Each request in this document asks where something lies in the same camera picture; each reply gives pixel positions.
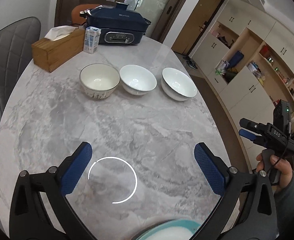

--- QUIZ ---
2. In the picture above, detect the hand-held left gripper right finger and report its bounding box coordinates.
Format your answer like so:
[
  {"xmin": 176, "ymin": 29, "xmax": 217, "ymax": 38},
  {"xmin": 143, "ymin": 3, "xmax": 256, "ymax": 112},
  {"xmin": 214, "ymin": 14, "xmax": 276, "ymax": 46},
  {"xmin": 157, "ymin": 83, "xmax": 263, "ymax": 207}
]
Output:
[{"xmin": 194, "ymin": 142, "xmax": 279, "ymax": 240}]

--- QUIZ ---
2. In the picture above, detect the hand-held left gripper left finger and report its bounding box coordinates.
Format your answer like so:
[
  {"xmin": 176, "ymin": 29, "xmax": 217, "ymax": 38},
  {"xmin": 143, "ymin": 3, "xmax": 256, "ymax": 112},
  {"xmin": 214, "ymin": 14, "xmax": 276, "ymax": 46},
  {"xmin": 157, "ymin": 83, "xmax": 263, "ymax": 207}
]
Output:
[{"xmin": 9, "ymin": 142, "xmax": 97, "ymax": 240}]

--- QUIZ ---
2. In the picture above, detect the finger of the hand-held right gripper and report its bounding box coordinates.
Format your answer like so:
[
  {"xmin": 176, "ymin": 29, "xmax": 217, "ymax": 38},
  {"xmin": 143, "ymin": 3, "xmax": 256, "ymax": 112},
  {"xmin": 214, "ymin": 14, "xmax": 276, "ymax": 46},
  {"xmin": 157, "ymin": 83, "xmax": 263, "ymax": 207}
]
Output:
[
  {"xmin": 239, "ymin": 118, "xmax": 271, "ymax": 135},
  {"xmin": 239, "ymin": 129, "xmax": 263, "ymax": 143}
]

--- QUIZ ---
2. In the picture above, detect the teal rimmed floral plate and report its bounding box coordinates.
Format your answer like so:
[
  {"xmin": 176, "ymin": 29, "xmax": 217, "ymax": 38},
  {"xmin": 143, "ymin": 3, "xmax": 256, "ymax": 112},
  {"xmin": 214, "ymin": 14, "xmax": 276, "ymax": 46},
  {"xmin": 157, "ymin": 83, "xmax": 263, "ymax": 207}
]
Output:
[{"xmin": 132, "ymin": 219, "xmax": 201, "ymax": 240}]

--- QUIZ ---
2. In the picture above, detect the white bowl with dark rim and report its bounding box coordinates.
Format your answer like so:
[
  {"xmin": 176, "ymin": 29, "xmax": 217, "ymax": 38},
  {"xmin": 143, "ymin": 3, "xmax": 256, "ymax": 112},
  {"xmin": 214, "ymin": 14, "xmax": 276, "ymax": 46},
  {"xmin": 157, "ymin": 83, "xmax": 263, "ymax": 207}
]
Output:
[{"xmin": 161, "ymin": 67, "xmax": 197, "ymax": 102}]

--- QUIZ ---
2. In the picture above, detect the cream bowl with plant pattern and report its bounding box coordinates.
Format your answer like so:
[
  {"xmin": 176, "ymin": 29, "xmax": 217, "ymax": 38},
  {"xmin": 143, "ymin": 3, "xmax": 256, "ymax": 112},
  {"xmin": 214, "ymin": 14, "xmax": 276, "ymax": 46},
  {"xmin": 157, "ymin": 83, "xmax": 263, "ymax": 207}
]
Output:
[{"xmin": 80, "ymin": 64, "xmax": 120, "ymax": 100}]

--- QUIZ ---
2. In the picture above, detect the plain white bowl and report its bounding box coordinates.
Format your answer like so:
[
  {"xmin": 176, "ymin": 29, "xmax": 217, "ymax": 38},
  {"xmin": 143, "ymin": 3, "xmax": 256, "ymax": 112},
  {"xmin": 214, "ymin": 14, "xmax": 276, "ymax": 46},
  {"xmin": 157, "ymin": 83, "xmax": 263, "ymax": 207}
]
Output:
[{"xmin": 119, "ymin": 65, "xmax": 157, "ymax": 96}]

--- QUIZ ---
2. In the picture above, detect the person's right forearm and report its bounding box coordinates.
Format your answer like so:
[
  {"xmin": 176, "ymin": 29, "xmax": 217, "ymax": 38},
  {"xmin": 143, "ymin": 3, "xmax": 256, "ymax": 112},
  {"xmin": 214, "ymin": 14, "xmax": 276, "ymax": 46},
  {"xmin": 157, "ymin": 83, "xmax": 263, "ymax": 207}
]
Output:
[{"xmin": 272, "ymin": 172, "xmax": 294, "ymax": 240}]

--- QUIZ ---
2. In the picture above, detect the person's right hand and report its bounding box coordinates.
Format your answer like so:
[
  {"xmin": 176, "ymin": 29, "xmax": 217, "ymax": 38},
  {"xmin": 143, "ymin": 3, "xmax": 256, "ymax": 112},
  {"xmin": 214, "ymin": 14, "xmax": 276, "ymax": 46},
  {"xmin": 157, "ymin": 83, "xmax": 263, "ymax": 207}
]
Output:
[{"xmin": 257, "ymin": 155, "xmax": 294, "ymax": 193}]

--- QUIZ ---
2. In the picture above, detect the cream built-in cabinet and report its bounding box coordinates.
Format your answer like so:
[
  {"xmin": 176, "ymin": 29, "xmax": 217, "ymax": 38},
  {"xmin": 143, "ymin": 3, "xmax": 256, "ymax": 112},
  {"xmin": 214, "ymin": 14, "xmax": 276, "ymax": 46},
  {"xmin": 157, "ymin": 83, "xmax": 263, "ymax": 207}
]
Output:
[{"xmin": 189, "ymin": 0, "xmax": 294, "ymax": 180}]

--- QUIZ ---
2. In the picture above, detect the white shopping bag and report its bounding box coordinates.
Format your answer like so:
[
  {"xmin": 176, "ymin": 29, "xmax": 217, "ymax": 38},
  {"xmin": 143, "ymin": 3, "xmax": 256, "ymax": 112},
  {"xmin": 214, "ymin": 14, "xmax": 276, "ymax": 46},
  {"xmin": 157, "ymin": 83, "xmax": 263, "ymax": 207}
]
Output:
[{"xmin": 215, "ymin": 60, "xmax": 229, "ymax": 77}]

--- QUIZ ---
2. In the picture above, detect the blue bag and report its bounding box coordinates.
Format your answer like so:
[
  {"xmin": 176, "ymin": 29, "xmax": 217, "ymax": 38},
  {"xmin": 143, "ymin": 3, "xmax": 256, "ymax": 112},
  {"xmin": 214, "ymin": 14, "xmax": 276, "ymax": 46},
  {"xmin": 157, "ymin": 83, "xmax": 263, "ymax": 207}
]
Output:
[{"xmin": 228, "ymin": 51, "xmax": 244, "ymax": 72}]

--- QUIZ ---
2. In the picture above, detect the red bag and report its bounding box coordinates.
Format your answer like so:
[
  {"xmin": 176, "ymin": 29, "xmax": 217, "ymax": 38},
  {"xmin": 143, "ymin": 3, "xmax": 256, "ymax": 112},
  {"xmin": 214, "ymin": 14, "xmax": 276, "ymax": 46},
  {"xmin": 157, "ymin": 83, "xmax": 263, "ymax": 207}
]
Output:
[{"xmin": 259, "ymin": 45, "xmax": 270, "ymax": 58}]

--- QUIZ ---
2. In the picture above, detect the pair of black sneakers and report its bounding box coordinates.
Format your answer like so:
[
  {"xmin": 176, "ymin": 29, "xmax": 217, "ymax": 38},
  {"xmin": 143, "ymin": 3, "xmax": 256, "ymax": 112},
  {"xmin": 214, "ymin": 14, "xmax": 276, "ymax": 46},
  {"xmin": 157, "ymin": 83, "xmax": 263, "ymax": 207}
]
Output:
[{"xmin": 183, "ymin": 55, "xmax": 199, "ymax": 70}]

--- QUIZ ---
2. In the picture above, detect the wooden tissue box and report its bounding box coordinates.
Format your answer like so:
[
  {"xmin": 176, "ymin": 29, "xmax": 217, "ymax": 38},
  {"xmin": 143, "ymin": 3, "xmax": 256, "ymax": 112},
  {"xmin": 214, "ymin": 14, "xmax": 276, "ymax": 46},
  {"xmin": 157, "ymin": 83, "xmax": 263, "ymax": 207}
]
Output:
[{"xmin": 32, "ymin": 28, "xmax": 85, "ymax": 73}]

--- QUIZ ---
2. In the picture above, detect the brown entrance door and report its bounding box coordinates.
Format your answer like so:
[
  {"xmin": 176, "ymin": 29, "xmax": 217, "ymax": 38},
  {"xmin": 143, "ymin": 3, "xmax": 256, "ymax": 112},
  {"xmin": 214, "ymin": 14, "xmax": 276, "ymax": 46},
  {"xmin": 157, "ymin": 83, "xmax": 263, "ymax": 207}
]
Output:
[{"xmin": 173, "ymin": 0, "xmax": 227, "ymax": 55}]

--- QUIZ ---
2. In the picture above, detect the white and blue milk carton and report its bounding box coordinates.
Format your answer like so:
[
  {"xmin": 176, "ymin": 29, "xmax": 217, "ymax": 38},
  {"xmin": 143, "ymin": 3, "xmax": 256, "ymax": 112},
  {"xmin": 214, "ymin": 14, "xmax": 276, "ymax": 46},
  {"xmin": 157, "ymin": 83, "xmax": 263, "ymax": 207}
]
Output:
[{"xmin": 83, "ymin": 27, "xmax": 101, "ymax": 54}]

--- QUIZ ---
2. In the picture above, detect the white tissue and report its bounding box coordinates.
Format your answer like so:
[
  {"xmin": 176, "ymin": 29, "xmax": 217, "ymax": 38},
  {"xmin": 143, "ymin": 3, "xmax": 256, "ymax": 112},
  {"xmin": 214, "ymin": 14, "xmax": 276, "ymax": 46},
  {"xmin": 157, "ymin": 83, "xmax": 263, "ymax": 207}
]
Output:
[{"xmin": 45, "ymin": 26, "xmax": 78, "ymax": 42}]

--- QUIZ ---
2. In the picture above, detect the grey quilted chair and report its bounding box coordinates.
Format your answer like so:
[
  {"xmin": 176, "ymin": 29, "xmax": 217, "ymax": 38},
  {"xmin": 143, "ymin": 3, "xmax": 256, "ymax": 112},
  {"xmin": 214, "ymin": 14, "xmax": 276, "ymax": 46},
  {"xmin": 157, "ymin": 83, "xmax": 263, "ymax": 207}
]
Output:
[{"xmin": 0, "ymin": 17, "xmax": 41, "ymax": 120}]

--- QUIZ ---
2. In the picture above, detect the brown sliding glass door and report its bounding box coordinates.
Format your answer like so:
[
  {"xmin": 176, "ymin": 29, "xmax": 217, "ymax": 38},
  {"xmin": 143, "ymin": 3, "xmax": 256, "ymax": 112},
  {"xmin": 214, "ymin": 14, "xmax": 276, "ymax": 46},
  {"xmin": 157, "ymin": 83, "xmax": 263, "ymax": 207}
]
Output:
[{"xmin": 54, "ymin": 0, "xmax": 197, "ymax": 43}]

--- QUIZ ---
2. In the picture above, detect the orange chair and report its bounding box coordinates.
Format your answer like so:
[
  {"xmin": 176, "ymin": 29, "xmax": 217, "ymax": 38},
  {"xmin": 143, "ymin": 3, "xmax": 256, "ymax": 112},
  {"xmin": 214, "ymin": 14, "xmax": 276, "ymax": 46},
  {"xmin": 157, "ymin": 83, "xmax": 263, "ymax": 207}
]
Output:
[{"xmin": 71, "ymin": 4, "xmax": 102, "ymax": 27}]

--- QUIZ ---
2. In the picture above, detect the dark blue electric cooker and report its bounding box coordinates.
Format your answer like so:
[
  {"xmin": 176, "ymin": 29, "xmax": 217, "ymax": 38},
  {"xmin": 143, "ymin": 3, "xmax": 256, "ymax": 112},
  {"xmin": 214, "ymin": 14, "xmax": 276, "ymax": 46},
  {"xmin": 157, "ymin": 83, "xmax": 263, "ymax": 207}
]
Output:
[{"xmin": 80, "ymin": 2, "xmax": 152, "ymax": 45}]

